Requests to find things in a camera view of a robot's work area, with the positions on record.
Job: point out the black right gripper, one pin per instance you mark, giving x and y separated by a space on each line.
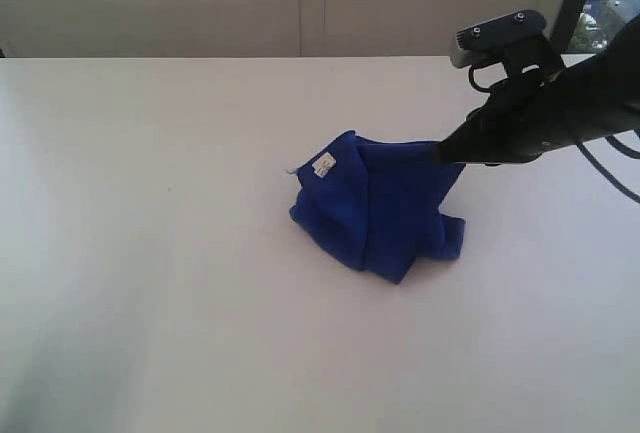
592 99

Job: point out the blue towel with white label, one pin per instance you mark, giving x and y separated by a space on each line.
375 206

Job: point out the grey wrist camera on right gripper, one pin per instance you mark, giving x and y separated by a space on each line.
478 41

